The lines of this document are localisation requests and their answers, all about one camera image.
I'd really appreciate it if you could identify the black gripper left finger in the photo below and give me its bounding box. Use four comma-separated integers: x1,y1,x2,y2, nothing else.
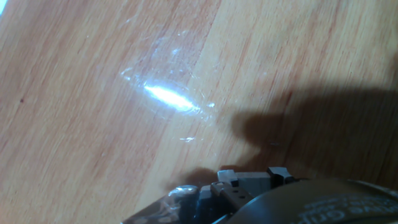
210,169,254,215

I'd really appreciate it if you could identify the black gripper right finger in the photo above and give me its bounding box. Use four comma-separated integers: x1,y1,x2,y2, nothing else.
253,167,295,197

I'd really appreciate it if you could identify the plastic wrapped sensor module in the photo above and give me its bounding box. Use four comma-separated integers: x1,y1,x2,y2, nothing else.
121,185,200,224

